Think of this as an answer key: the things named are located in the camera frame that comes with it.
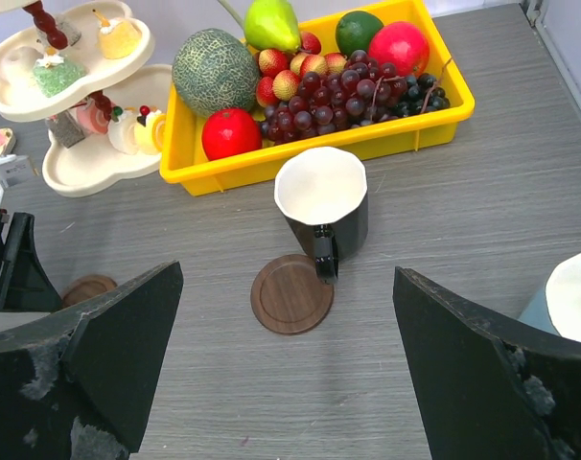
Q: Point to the yellow round dessert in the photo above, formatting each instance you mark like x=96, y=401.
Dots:
x=117, y=37

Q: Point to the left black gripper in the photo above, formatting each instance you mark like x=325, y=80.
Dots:
x=24, y=285

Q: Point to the green round dessert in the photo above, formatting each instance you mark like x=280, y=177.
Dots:
x=54, y=73

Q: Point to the black grape bunch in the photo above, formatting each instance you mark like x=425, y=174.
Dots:
x=418, y=95

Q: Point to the purple grape bunch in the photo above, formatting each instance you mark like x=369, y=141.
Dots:
x=363, y=93

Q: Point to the green pear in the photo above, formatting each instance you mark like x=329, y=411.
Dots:
x=268, y=24

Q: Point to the black mug white inside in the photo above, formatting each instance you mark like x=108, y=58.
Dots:
x=323, y=195

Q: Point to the pink red apple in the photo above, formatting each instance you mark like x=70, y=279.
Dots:
x=402, y=44

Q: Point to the white cake slice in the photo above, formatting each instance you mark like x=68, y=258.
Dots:
x=120, y=130

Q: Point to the yellow plastic fruit bin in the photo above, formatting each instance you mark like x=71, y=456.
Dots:
x=184, y=162

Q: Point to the pink swirl roll cake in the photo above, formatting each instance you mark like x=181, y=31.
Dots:
x=91, y=118

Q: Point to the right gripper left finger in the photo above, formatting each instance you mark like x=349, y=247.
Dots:
x=79, y=383

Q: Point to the green lime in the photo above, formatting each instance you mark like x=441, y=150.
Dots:
x=355, y=30

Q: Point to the red tomato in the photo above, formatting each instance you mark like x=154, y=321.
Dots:
x=230, y=132

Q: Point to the yellow cake slice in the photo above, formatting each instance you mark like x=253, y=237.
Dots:
x=149, y=129

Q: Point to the blue cup white inside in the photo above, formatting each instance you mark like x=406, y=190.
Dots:
x=555, y=308

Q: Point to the green melon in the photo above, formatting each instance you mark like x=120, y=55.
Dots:
x=212, y=71

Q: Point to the wooden coaster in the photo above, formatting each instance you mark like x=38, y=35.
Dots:
x=85, y=288
x=288, y=298

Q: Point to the cream three-tier stand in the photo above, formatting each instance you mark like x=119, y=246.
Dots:
x=93, y=164

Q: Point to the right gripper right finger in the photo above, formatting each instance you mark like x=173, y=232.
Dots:
x=488, y=386

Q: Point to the white round dessert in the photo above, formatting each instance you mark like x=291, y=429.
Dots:
x=18, y=63

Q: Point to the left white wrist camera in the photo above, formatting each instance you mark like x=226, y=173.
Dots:
x=15, y=169

